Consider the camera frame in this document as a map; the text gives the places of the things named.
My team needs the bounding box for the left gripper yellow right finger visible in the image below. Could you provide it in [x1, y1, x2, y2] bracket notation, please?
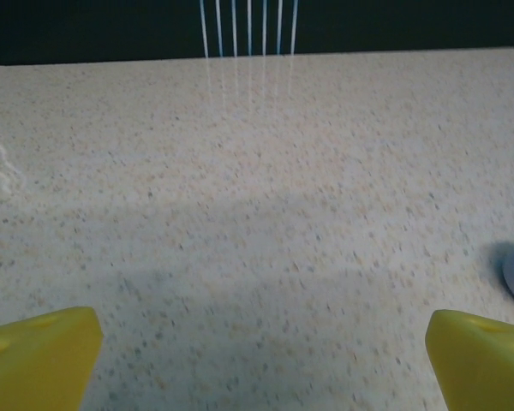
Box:
[425, 308, 514, 411]

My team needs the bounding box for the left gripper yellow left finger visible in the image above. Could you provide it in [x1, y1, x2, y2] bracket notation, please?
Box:
[0, 306, 105, 411]

